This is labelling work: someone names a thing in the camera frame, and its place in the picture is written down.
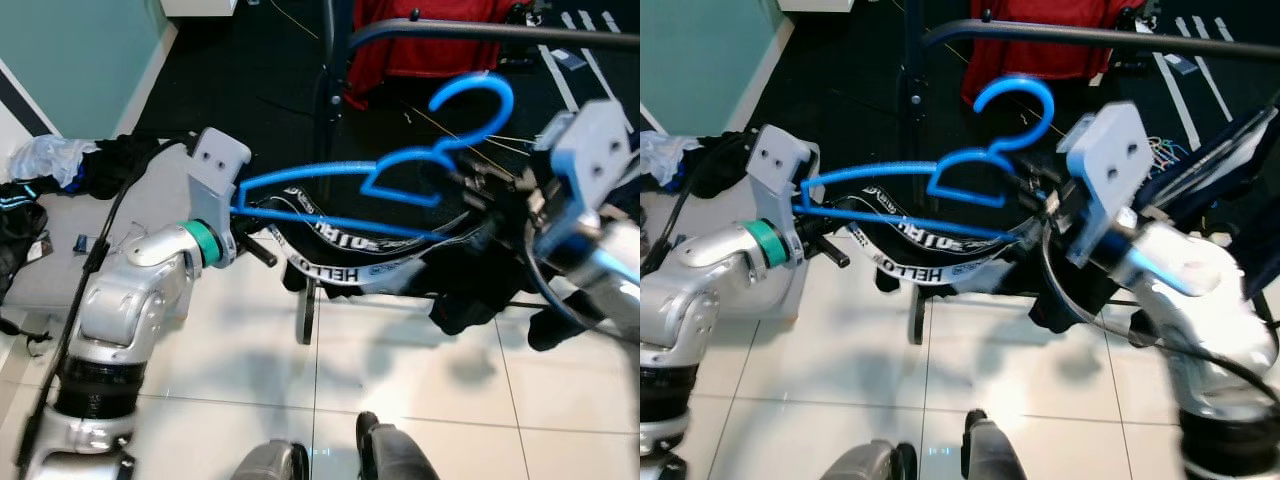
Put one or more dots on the blue plastic hanger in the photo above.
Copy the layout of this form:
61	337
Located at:
870	172
300	175

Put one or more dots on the black garment with lettered waistband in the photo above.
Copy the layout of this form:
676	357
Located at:
460	290
1000	285

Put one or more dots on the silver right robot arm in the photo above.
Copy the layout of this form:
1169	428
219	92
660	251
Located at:
610	270
1210	300

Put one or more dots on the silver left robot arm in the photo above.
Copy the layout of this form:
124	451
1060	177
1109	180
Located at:
690	290
120	300

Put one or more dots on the black clothes pile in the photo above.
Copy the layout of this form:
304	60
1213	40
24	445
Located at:
725	160
125	160

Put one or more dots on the red cloth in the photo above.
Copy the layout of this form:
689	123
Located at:
1050	45
430	45

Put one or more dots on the navy hanging garment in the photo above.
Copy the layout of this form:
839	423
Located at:
1215	155

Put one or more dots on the robot left leg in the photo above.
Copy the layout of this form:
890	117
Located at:
270	462
865	462

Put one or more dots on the robot leg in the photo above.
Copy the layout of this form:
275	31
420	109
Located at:
400	455
995	450
865	462
270	462

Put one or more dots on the robot right leg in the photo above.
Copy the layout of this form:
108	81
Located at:
400	455
995	450

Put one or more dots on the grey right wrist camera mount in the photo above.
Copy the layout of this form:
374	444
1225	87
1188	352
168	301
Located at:
590	160
1110	165

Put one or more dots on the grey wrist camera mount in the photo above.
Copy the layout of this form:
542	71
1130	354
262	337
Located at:
215	175
780	170
590	160
1110	165

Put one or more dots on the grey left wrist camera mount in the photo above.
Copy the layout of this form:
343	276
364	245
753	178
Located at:
215	175
780	170

